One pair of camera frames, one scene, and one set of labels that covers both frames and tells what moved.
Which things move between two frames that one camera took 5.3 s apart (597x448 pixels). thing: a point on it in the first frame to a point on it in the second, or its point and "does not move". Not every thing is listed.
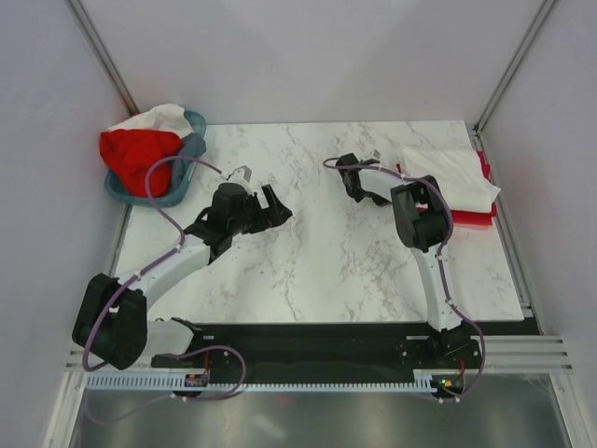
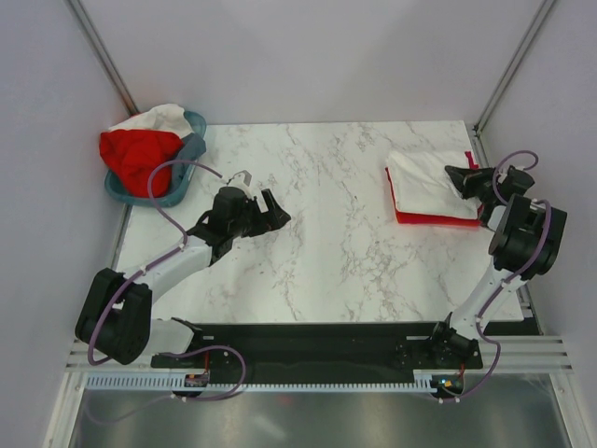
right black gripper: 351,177 to 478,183
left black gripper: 274,216 does not move
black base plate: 324,352 does not move
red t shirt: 130,154 does not move
